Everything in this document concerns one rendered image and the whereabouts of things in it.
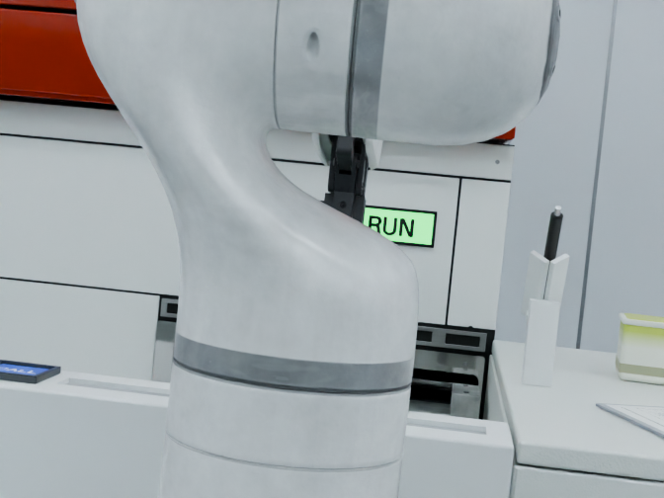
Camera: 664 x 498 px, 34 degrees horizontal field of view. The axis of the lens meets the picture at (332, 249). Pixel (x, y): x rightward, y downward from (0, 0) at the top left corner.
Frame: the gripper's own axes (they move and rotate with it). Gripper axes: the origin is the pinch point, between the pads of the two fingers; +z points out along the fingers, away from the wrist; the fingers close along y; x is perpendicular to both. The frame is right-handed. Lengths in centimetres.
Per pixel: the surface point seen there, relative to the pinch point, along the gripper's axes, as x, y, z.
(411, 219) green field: 3, -57, -12
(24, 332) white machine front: -49, -61, 9
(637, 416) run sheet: 26.3, -13.0, 12.2
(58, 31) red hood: -45, -48, -30
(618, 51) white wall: 46, -193, -87
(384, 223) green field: 0, -57, -11
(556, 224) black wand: 18.5, -19.9, -5.4
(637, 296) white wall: 58, -206, -26
